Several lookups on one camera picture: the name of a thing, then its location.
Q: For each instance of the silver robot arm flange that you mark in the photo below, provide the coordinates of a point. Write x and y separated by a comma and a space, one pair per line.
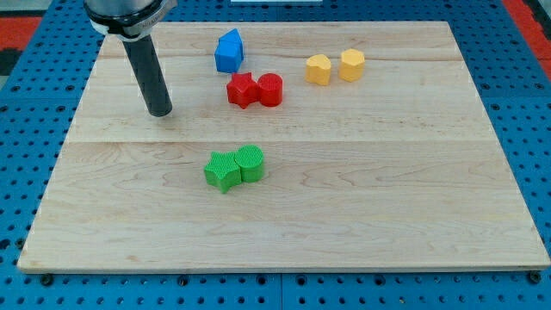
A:
130, 20

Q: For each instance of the green star block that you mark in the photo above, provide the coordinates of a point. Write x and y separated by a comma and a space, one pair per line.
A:
222, 171

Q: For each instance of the red star block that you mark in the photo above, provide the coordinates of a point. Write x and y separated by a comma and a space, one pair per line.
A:
242, 90

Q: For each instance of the wooden board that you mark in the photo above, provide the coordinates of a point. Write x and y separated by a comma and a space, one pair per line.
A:
399, 171

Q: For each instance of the green cylinder block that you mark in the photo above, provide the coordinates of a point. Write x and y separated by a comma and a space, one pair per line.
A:
250, 158

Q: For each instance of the red cylinder block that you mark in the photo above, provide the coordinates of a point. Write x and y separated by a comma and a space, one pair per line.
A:
270, 89

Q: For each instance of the yellow heart block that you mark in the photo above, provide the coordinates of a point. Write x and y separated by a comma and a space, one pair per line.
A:
318, 70

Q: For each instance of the blue cube block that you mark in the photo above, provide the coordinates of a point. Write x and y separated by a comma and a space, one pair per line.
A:
228, 56

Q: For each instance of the blue pentagon block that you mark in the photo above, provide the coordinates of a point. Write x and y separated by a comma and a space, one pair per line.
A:
232, 36

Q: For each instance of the yellow hexagon block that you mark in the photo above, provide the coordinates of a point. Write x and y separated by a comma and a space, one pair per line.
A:
352, 63

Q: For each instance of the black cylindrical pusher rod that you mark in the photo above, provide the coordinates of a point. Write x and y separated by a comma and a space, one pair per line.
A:
147, 70

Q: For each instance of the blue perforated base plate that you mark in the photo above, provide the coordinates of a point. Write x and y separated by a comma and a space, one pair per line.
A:
41, 95

